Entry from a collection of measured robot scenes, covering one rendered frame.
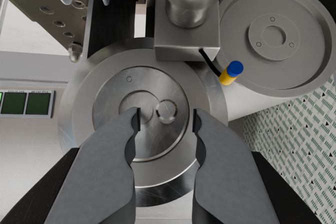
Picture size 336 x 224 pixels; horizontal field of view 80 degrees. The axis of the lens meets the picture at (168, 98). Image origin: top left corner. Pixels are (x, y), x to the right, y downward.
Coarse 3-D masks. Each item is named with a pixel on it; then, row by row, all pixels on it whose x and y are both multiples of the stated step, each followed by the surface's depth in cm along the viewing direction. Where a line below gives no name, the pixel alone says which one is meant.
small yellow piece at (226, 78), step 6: (204, 54) 15; (210, 60) 15; (234, 60) 12; (210, 66) 14; (228, 66) 12; (234, 66) 11; (240, 66) 11; (216, 72) 14; (222, 72) 13; (228, 72) 12; (234, 72) 11; (240, 72) 11; (222, 78) 13; (228, 78) 12; (234, 78) 12
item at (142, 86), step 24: (120, 72) 16; (144, 72) 16; (96, 96) 16; (120, 96) 16; (144, 96) 16; (168, 96) 16; (96, 120) 15; (144, 120) 15; (144, 144) 15; (168, 144) 15
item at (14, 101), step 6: (6, 96) 50; (12, 96) 50; (18, 96) 50; (24, 96) 50; (6, 102) 50; (12, 102) 50; (18, 102) 50; (6, 108) 50; (12, 108) 50; (18, 108) 50
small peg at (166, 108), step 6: (162, 102) 13; (168, 102) 13; (174, 102) 13; (156, 108) 13; (162, 108) 13; (168, 108) 13; (174, 108) 13; (162, 114) 13; (168, 114) 13; (174, 114) 13; (162, 120) 13; (168, 120) 13
